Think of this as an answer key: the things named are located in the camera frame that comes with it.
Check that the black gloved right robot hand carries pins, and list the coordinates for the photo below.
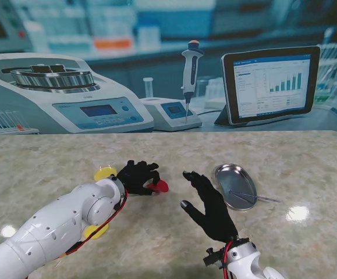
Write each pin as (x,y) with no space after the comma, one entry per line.
(217,215)

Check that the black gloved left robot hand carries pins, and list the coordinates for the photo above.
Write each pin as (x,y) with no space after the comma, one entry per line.
(139,177)

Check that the red round filter paper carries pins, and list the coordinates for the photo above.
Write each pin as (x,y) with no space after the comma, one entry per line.
(162,186)

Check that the clear culture dish yellow lid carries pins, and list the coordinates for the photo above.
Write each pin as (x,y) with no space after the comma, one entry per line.
(101,232)

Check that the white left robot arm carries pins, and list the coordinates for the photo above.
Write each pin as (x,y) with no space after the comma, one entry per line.
(54,226)

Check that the clear culture dish yellow base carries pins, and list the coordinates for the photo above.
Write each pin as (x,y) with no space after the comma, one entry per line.
(104,173)

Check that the steel kidney tray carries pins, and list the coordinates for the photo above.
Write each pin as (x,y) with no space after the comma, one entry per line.
(238,189)

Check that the printed laboratory backdrop poster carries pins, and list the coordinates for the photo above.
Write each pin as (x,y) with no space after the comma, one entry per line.
(168,67)

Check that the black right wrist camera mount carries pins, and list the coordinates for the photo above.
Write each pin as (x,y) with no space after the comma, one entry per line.
(214,257)

